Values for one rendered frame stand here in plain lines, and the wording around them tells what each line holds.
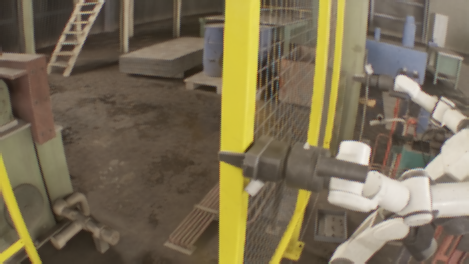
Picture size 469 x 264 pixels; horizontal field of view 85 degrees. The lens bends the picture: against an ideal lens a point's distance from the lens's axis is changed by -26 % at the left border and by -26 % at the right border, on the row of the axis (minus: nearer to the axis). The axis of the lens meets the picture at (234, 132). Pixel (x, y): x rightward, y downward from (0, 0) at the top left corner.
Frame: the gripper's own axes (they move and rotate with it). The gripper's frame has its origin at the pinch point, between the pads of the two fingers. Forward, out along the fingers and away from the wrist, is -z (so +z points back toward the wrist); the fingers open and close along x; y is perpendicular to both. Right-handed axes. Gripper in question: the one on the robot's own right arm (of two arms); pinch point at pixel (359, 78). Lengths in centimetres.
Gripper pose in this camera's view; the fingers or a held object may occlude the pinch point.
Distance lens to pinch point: 167.4
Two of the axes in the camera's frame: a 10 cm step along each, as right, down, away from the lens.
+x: -5.1, 2.8, -8.1
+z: 8.6, 1.9, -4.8
